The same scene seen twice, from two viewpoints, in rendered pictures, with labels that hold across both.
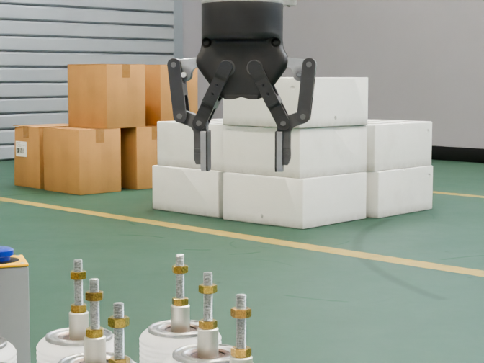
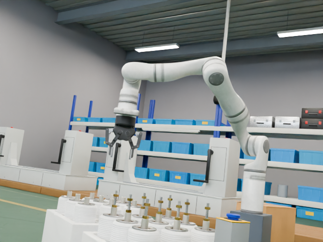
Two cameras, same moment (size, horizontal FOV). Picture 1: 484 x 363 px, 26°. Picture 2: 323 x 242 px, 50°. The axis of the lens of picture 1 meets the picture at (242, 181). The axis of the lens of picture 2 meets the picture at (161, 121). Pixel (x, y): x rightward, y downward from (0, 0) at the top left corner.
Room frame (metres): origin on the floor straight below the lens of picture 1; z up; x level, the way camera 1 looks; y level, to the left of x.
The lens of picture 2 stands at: (2.27, -0.16, 0.43)
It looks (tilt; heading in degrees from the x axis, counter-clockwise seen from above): 8 degrees up; 167
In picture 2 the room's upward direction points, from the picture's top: 7 degrees clockwise
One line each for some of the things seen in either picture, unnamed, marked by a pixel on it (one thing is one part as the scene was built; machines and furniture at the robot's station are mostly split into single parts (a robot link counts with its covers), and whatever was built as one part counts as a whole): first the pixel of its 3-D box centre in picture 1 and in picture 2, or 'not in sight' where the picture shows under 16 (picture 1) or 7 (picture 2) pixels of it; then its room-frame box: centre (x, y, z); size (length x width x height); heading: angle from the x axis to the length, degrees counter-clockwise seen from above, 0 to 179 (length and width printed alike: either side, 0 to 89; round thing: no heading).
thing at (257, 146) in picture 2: not in sight; (256, 155); (0.88, 0.59, 0.54); 0.09 x 0.09 x 0.17; 35
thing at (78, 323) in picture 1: (78, 325); (177, 224); (1.16, 0.18, 0.26); 0.02 x 0.02 x 0.03
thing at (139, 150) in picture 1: (136, 155); not in sight; (5.20, 0.52, 0.15); 0.30 x 0.24 x 0.30; 45
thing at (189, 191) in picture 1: (219, 187); not in sight; (4.27, 0.09, 0.09); 0.39 x 0.39 x 0.18; 45
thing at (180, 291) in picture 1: (180, 286); (146, 211); (1.20, 0.07, 0.30); 0.01 x 0.01 x 0.08
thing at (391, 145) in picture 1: (364, 143); not in sight; (4.27, -0.50, 0.27); 0.39 x 0.39 x 0.18; 46
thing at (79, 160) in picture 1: (81, 159); not in sight; (4.96, 0.76, 0.15); 0.30 x 0.24 x 0.30; 43
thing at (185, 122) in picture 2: not in sight; (189, 124); (-4.04, 1.82, 1.37); 0.50 x 0.38 x 0.11; 136
